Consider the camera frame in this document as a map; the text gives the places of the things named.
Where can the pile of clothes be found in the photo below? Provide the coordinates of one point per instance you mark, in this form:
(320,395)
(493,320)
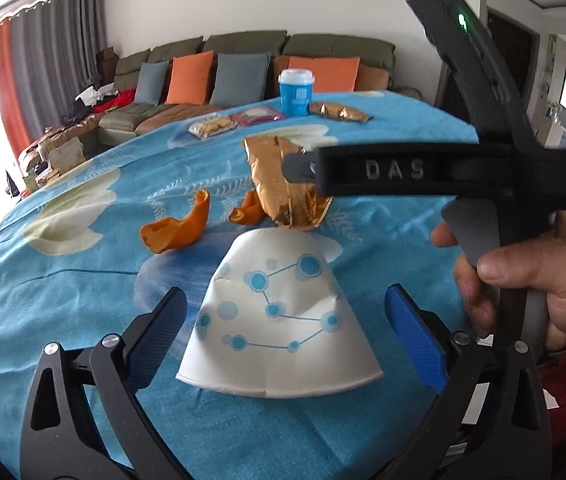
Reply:
(98,102)

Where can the brown paper bag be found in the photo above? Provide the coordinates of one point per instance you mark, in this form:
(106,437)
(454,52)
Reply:
(65,152)

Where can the gold snack packet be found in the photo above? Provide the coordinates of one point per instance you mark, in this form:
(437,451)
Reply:
(338,111)

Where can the large orange peel piece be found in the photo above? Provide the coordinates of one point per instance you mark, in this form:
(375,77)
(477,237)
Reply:
(183,230)

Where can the clear cracker packet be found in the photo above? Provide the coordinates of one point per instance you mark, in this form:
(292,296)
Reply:
(210,126)

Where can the olive and brown sofa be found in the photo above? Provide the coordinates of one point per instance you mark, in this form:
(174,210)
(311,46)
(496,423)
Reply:
(128,120)

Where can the orange and grey curtain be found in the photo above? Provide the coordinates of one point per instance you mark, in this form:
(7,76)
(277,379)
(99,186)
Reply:
(48,60)

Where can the stacked brown boxes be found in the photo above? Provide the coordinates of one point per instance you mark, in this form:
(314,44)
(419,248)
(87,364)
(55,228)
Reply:
(108,62)

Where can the gold foil wrapper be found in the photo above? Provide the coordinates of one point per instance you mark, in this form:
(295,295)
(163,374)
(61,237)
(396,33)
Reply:
(273,180)

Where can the blue cup with white lid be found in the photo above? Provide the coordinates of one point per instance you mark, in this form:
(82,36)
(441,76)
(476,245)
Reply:
(297,92)

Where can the small blue-grey cushion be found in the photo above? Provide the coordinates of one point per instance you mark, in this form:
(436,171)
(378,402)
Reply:
(152,84)

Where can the crushed blue-dotted paper cup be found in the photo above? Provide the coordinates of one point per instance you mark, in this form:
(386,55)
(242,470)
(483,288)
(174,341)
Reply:
(283,340)

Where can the blue floral tablecloth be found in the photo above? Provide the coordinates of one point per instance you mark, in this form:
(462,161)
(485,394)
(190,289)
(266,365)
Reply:
(88,300)

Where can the large blue-grey cushion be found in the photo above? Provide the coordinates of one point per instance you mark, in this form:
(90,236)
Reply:
(239,80)

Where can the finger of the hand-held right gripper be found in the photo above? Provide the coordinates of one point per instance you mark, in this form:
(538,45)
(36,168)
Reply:
(300,166)

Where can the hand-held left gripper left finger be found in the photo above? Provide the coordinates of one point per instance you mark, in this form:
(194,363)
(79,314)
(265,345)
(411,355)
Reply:
(163,325)

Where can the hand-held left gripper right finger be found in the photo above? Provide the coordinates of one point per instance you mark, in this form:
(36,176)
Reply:
(415,340)

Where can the pink snack packet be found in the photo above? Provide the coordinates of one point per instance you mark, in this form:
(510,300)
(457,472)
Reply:
(258,116)

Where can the dark wooden door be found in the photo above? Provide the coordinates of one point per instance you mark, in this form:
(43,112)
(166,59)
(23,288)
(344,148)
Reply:
(513,50)

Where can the small orange peel piece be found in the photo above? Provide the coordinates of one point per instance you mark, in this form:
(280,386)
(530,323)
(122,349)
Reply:
(245,210)

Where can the orange cushion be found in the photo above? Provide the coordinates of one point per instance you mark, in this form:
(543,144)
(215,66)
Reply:
(335,74)
(190,79)

